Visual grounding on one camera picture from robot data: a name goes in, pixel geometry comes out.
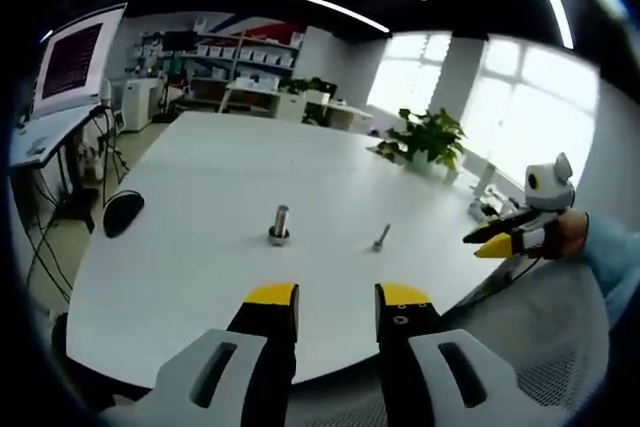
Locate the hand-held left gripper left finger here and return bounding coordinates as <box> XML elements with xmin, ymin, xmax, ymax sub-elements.
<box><xmin>99</xmin><ymin>282</ymin><xmax>300</xmax><ymax>427</ymax></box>

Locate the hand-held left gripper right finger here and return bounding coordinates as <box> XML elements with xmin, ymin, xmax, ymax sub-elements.
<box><xmin>374</xmin><ymin>282</ymin><xmax>576</xmax><ymax>427</ymax></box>

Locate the small steel threaded stud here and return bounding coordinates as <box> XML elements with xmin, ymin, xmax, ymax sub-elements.
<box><xmin>370</xmin><ymin>224</ymin><xmax>392</xmax><ymax>253</ymax></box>

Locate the large steel threaded stud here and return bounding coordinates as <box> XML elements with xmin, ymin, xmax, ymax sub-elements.
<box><xmin>268</xmin><ymin>204</ymin><xmax>292</xmax><ymax>248</ymax></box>

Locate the person's right hand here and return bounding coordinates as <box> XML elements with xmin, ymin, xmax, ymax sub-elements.
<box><xmin>547</xmin><ymin>209</ymin><xmax>590</xmax><ymax>261</ymax></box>

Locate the white desk device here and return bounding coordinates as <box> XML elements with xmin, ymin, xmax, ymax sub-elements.
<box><xmin>468</xmin><ymin>198</ymin><xmax>502</xmax><ymax>222</ymax></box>

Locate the grey mesh office chair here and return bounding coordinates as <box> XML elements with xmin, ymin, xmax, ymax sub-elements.
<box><xmin>289</xmin><ymin>259</ymin><xmax>616</xmax><ymax>427</ymax></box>

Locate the large window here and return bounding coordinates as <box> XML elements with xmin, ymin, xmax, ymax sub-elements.
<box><xmin>367</xmin><ymin>31</ymin><xmax>601</xmax><ymax>183</ymax></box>

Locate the large potted green plant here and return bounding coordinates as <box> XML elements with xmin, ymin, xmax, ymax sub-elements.
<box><xmin>374</xmin><ymin>106</ymin><xmax>469</xmax><ymax>179</ymax></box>

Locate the white counter desk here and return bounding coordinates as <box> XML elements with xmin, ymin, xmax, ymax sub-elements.
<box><xmin>222</xmin><ymin>81</ymin><xmax>375</xmax><ymax>134</ymax></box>

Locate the small green plant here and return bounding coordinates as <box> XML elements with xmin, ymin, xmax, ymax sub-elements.
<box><xmin>279</xmin><ymin>76</ymin><xmax>334</xmax><ymax>97</ymax></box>

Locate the white cabinet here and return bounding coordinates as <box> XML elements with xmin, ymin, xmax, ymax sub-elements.
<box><xmin>122</xmin><ymin>77</ymin><xmax>152</xmax><ymax>132</ymax></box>

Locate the storage shelving unit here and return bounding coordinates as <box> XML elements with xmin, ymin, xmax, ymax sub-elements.
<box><xmin>139</xmin><ymin>19</ymin><xmax>306</xmax><ymax>109</ymax></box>

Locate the laptop stand table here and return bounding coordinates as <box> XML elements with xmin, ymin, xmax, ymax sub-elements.
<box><xmin>9</xmin><ymin>109</ymin><xmax>126</xmax><ymax>234</ymax></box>

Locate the row of white storage bins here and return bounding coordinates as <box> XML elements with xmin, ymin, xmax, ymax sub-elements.
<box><xmin>197</xmin><ymin>44</ymin><xmax>296</xmax><ymax>68</ymax></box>

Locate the black monitor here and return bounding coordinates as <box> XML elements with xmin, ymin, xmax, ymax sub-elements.
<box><xmin>162</xmin><ymin>31</ymin><xmax>199</xmax><ymax>52</ymax></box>

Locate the open laptop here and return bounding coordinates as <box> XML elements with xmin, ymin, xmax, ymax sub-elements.
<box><xmin>9</xmin><ymin>2</ymin><xmax>127</xmax><ymax>168</ymax></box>

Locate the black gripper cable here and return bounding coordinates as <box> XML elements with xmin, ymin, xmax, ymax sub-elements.
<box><xmin>509</xmin><ymin>252</ymin><xmax>546</xmax><ymax>281</ymax></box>

